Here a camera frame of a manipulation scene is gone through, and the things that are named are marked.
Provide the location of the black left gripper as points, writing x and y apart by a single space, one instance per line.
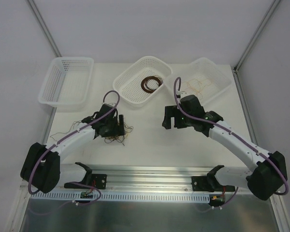
119 126

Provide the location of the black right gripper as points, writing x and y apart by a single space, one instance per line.
170 116

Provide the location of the brown yellow wire ball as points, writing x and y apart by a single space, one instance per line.
120 138

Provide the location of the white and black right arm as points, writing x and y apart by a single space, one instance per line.
264 172

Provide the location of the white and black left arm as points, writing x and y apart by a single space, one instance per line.
43 166

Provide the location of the white basket middle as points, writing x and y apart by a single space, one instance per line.
139 83

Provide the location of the white basket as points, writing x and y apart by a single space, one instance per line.
67 83
201 78
139 83

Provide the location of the white basket right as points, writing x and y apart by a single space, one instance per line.
201 78

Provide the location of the white basket left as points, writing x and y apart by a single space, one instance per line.
67 83

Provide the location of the small green circuit board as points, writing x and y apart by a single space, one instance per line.
87 194

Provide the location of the small connector board right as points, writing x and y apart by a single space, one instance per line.
220 198

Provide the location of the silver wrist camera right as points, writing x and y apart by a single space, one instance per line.
181 94

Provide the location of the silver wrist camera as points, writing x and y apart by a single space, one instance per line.
108 106
181 94

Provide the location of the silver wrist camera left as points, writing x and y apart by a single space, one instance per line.
108 106

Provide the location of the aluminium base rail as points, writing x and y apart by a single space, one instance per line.
150 177

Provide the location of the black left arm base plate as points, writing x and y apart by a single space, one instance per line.
98 181

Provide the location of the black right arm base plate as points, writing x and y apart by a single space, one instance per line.
205 183

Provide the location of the aluminium frame post right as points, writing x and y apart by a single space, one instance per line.
257 33

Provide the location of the white slotted cable duct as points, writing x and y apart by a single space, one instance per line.
124 196

